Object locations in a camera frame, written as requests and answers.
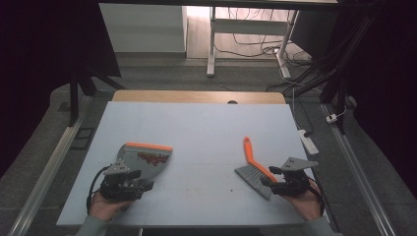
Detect grey brush with orange handle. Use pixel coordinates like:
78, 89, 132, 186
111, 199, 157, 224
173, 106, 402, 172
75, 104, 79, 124
234, 136, 280, 202

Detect black rectangular floor frame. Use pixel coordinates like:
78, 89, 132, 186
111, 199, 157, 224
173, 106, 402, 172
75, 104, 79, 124
70, 126, 96, 151

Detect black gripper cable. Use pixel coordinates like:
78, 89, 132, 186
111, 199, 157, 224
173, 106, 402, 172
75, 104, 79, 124
86, 165, 112, 212
307, 176, 328, 217

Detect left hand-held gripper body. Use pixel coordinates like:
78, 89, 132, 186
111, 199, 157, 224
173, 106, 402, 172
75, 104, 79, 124
97, 158, 143, 203

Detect tangle of black floor cables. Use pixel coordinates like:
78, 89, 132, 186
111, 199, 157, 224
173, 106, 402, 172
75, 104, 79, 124
213, 7, 313, 68

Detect wooden table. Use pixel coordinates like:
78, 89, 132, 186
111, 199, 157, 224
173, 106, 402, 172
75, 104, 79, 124
111, 89, 287, 105

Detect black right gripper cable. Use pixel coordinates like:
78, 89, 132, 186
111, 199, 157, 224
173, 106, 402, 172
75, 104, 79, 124
307, 176, 328, 217

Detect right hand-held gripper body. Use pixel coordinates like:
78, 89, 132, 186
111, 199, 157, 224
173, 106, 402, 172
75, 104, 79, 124
280, 156, 320, 199

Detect white power strip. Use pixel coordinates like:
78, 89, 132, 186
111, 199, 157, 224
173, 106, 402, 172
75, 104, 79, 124
297, 129, 320, 156

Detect grey dustpan with orange edge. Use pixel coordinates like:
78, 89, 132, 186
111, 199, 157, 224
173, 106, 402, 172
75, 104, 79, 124
114, 141, 174, 182

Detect light blue table mat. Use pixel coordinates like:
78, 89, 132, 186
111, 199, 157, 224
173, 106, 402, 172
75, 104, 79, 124
55, 100, 313, 229

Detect black curtain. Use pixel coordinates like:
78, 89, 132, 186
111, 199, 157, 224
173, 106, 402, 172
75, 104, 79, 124
0, 0, 123, 180
338, 0, 417, 200

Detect black metal stand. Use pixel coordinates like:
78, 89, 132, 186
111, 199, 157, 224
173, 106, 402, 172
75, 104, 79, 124
66, 64, 128, 128
287, 12, 376, 136

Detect white desk frame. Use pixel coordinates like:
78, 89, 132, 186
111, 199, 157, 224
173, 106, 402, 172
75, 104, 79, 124
206, 6, 300, 80

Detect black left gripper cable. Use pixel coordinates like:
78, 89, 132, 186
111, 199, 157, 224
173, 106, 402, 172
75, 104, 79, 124
86, 165, 112, 212

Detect aluminium rail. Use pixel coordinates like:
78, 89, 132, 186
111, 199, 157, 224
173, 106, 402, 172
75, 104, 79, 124
320, 102, 398, 236
6, 94, 95, 236

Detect white cabinet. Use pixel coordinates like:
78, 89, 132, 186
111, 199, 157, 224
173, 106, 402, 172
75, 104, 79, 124
98, 2, 188, 54

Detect person's left hand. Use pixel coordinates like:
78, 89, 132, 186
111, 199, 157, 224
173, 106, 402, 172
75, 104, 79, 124
89, 192, 134, 222

